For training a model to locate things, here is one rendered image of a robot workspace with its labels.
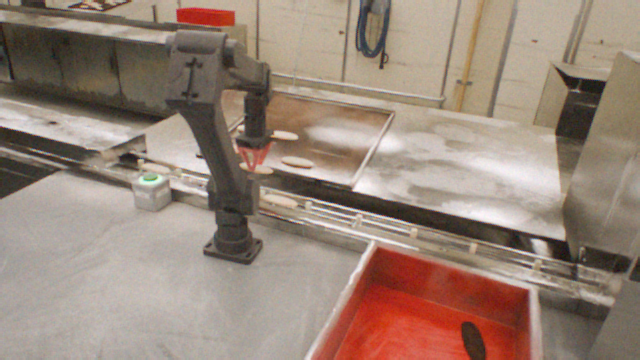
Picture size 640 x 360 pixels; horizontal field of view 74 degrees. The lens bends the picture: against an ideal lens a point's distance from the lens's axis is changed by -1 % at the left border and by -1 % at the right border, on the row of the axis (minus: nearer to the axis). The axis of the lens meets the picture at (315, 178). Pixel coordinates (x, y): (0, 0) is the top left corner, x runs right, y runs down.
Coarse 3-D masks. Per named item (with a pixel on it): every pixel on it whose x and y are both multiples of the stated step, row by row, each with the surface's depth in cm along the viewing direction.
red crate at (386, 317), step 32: (384, 288) 90; (384, 320) 82; (416, 320) 83; (448, 320) 83; (480, 320) 84; (352, 352) 75; (384, 352) 75; (416, 352) 75; (448, 352) 76; (512, 352) 77
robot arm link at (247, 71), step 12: (168, 36) 65; (168, 48) 65; (228, 48) 64; (240, 48) 68; (228, 60) 65; (240, 60) 69; (252, 60) 90; (228, 72) 74; (240, 72) 81; (252, 72) 91; (264, 72) 99; (240, 84) 101; (252, 84) 97; (264, 84) 101
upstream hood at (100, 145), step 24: (0, 120) 140; (24, 120) 141; (48, 120) 142; (72, 120) 144; (24, 144) 135; (48, 144) 130; (72, 144) 126; (96, 144) 126; (120, 144) 129; (144, 144) 138
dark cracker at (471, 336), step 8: (464, 320) 83; (464, 328) 80; (472, 328) 80; (464, 336) 79; (472, 336) 78; (480, 336) 79; (464, 344) 77; (472, 344) 77; (480, 344) 77; (472, 352) 75; (480, 352) 75
